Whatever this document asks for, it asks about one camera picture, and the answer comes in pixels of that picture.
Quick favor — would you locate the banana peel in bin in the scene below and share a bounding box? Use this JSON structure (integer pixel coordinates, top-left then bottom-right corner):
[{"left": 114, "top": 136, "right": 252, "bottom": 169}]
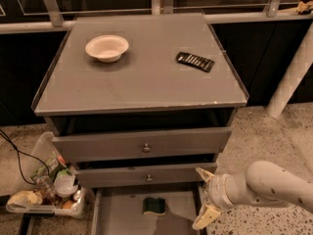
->
[{"left": 8, "top": 190, "right": 43, "bottom": 208}]

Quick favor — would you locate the yellow item on railing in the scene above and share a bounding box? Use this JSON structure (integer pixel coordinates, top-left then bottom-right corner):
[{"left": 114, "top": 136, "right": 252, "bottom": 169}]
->
[{"left": 296, "top": 1, "right": 313, "bottom": 15}]

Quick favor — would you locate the grey metal railing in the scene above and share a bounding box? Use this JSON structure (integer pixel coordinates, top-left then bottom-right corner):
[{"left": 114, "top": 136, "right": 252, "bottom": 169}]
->
[{"left": 0, "top": 0, "right": 312, "bottom": 34}]

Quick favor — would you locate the clear plastic bin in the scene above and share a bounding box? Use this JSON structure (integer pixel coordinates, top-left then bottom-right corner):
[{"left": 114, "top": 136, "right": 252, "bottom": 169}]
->
[{"left": 6, "top": 131, "right": 85, "bottom": 218}]

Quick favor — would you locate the green yellow sponge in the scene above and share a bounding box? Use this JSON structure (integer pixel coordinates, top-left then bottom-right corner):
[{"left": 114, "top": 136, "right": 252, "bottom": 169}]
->
[{"left": 143, "top": 197, "right": 165, "bottom": 215}]

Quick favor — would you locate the grey middle drawer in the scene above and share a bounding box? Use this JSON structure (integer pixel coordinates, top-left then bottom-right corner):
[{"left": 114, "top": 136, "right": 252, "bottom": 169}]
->
[{"left": 75, "top": 163, "right": 217, "bottom": 188}]

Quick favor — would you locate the grey top drawer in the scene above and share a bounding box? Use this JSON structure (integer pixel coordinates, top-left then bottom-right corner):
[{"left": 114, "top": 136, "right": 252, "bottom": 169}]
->
[{"left": 53, "top": 127, "right": 231, "bottom": 163}]

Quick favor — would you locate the black cable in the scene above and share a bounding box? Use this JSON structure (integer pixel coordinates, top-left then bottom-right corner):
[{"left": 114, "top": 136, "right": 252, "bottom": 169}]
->
[{"left": 0, "top": 129, "right": 52, "bottom": 186}]

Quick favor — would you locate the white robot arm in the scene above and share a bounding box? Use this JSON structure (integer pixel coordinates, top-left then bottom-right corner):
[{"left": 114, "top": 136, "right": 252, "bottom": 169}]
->
[{"left": 193, "top": 161, "right": 313, "bottom": 230}]

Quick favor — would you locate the grey drawer cabinet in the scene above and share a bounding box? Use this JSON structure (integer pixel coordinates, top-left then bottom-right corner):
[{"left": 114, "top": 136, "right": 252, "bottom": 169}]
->
[{"left": 30, "top": 13, "right": 250, "bottom": 235}]

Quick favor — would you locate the grey bottom drawer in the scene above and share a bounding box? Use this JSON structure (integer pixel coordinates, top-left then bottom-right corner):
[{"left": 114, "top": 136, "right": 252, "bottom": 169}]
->
[{"left": 91, "top": 183, "right": 210, "bottom": 235}]

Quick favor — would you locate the white cup in bin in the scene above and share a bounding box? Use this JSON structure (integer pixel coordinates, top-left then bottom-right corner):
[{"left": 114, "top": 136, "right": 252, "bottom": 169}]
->
[{"left": 54, "top": 175, "right": 78, "bottom": 198}]

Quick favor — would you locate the grey drawer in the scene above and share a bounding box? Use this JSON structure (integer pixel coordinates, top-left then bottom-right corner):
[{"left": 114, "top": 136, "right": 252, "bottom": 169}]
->
[
  {"left": 53, "top": 127, "right": 231, "bottom": 163},
  {"left": 75, "top": 163, "right": 217, "bottom": 188},
  {"left": 91, "top": 183, "right": 210, "bottom": 235}
]

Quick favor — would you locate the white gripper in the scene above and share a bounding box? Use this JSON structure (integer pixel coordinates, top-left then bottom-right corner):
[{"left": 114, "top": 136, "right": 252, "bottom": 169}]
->
[{"left": 192, "top": 167, "right": 234, "bottom": 230}]

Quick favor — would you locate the white paper bowl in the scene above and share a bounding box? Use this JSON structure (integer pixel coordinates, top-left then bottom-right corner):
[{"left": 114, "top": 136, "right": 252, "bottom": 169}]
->
[{"left": 85, "top": 35, "right": 129, "bottom": 63}]

